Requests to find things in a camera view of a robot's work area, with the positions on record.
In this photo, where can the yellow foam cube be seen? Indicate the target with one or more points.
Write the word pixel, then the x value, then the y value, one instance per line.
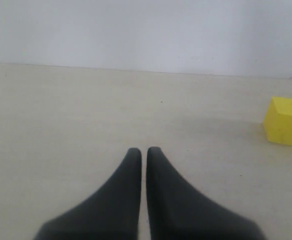
pixel 278 121

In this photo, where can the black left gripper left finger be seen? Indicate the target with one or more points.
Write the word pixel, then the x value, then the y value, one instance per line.
pixel 111 213

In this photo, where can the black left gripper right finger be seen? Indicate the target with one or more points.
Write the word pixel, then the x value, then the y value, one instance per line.
pixel 178 211

